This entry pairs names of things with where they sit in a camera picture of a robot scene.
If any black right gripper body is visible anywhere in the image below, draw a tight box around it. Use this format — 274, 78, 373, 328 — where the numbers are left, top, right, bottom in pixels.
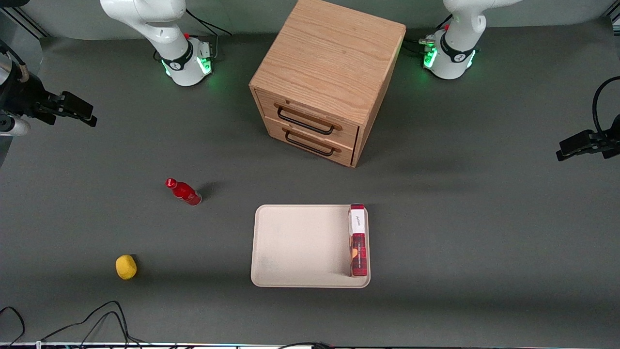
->
11, 74, 64, 125

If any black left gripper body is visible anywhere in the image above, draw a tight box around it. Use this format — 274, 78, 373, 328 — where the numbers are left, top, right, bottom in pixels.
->
601, 114, 620, 160

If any black metal drawer handle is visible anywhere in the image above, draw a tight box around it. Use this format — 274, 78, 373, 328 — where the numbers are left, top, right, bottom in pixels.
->
277, 106, 336, 136
284, 130, 336, 158

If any wooden drawer with small notch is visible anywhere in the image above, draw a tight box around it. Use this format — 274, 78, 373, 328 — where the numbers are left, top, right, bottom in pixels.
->
254, 89, 360, 150

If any plain wooden drawer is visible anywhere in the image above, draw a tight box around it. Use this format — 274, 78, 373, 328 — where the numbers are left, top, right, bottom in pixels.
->
264, 116, 358, 167

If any wooden two-drawer cabinet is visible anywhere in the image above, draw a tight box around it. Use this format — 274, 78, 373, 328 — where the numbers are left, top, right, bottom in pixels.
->
248, 0, 406, 168

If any red bottle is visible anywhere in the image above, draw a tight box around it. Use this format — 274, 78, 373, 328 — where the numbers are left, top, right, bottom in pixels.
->
165, 178, 203, 207

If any yellow lemon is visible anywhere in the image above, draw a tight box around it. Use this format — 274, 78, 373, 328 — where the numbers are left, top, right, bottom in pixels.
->
115, 254, 138, 281

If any red tartan shortbread box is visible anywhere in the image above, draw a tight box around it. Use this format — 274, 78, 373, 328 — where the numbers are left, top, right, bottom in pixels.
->
348, 204, 369, 277

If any beige plastic tray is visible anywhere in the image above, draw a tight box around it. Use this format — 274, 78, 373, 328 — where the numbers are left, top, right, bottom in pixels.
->
250, 204, 372, 289

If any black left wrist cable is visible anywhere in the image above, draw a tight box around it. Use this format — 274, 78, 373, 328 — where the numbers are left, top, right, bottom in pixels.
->
592, 76, 620, 134

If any black right arm base cable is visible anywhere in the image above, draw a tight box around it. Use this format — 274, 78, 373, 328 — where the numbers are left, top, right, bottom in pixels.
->
186, 9, 233, 62

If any black arm base cable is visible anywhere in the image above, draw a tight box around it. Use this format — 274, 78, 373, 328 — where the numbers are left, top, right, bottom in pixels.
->
186, 9, 233, 62
403, 14, 454, 55

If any black left arm base cable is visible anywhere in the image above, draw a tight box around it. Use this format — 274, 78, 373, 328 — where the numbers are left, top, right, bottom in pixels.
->
403, 14, 454, 55

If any black loose cable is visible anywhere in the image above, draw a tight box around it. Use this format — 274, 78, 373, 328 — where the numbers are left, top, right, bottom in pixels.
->
41, 301, 146, 348
277, 341, 336, 349
0, 306, 26, 348
80, 311, 134, 347

